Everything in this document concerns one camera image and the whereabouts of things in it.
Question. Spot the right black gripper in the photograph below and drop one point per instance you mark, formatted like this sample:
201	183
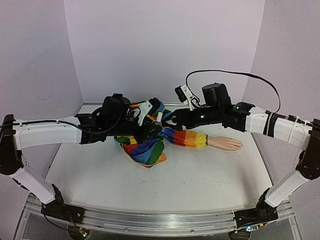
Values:
178	120

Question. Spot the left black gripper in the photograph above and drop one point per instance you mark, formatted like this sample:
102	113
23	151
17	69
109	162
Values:
146	135

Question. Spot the small nail polish bottle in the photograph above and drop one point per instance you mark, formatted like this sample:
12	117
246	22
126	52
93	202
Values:
157	124

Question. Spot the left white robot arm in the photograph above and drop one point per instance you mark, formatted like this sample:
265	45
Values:
116	117

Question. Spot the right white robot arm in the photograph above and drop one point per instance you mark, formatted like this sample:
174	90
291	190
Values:
246	117

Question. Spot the rainbow striped cloth garment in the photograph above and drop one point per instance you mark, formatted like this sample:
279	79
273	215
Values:
150	152

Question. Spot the mannequin hand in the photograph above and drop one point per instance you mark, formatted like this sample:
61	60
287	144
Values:
224	143

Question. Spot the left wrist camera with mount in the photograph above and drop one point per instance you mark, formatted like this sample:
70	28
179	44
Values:
147	107

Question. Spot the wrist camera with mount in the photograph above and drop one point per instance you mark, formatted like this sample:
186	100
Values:
147	107
186	97

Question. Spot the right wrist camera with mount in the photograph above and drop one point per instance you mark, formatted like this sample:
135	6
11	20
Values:
186	97

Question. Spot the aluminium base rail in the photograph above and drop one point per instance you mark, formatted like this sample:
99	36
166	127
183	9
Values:
156	224

